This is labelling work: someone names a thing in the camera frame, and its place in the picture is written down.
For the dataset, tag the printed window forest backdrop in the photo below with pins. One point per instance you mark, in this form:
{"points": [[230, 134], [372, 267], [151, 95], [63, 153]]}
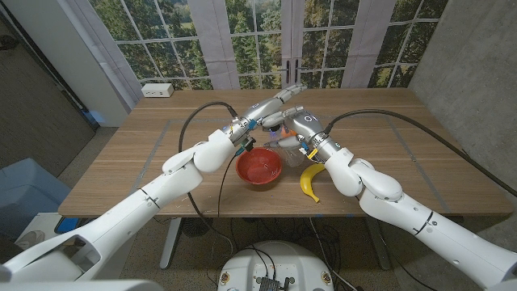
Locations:
{"points": [[161, 40]]}

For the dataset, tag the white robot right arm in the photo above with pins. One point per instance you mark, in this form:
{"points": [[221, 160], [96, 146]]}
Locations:
{"points": [[404, 218]]}

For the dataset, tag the red bowl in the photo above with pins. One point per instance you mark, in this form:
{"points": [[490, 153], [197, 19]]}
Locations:
{"points": [[258, 167]]}

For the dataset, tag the white board with blue shapes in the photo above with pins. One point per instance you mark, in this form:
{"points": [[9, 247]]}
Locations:
{"points": [[40, 230]]}

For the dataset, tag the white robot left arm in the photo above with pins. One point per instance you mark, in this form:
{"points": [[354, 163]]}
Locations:
{"points": [[161, 190]]}

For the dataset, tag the white power strip box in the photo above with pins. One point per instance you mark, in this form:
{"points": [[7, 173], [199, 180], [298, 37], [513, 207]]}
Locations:
{"points": [[157, 90]]}

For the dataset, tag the blue bin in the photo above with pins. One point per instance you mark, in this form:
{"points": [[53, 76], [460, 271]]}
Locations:
{"points": [[24, 194]]}

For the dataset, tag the clear pump dispenser bottle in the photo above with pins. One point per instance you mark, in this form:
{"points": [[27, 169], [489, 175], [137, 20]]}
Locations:
{"points": [[292, 157]]}

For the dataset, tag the dark round floor fan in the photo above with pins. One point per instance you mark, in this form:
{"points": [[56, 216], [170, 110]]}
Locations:
{"points": [[196, 226]]}

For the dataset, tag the table leg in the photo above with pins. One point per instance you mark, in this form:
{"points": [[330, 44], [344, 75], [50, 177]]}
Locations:
{"points": [[169, 242], [379, 246]]}

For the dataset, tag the yellow banana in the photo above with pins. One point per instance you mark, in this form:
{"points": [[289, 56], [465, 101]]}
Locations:
{"points": [[308, 182]]}

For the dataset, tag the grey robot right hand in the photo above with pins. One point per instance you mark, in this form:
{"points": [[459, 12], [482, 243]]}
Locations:
{"points": [[307, 125]]}

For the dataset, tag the white robot torso base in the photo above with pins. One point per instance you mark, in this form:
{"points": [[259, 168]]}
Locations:
{"points": [[274, 262]]}

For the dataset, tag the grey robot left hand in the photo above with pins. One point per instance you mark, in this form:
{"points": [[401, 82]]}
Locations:
{"points": [[262, 109]]}

